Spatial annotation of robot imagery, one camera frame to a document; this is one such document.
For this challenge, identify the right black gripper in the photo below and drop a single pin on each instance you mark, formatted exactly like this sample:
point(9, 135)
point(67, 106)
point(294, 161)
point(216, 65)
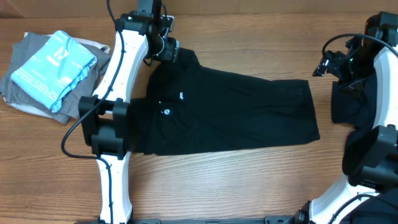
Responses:
point(334, 60)

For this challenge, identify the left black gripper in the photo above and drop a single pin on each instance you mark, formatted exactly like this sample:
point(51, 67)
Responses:
point(171, 50)

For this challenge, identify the black polo shirt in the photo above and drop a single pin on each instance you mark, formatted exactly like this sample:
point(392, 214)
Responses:
point(191, 109)

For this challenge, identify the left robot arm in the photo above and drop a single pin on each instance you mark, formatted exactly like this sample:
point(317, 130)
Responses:
point(142, 36)

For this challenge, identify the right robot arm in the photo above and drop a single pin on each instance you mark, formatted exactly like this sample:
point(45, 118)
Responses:
point(370, 163)

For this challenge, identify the pile of black clothes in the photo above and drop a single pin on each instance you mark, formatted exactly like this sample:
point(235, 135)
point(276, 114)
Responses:
point(351, 102)

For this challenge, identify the folded light blue shirt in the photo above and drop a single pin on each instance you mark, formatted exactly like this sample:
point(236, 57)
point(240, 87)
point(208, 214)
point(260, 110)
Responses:
point(54, 70)

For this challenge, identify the folded dark grey shirt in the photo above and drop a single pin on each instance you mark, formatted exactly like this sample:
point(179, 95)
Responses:
point(82, 90)

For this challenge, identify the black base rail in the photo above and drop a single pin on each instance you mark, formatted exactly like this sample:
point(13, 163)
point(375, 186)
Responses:
point(266, 220)

